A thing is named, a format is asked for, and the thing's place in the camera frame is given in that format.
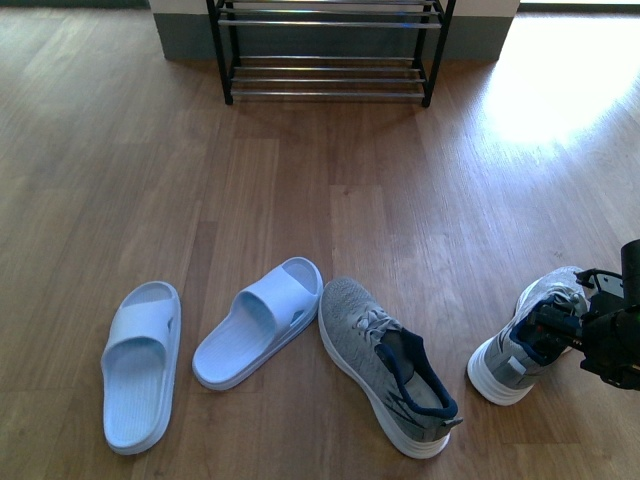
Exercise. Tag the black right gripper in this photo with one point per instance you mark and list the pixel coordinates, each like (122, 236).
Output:
(608, 334)

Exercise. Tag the grey knit sneaker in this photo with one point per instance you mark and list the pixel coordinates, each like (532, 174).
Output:
(390, 364)
(505, 367)

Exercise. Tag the black metal shoe rack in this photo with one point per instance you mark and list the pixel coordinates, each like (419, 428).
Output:
(330, 50)

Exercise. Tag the light blue right slipper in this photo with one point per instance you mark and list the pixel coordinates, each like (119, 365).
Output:
(262, 319)

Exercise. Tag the light blue slipper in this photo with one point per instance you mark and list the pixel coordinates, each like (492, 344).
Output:
(262, 319)
(139, 368)

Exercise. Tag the light blue left slipper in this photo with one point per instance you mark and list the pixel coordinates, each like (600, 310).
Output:
(139, 368)

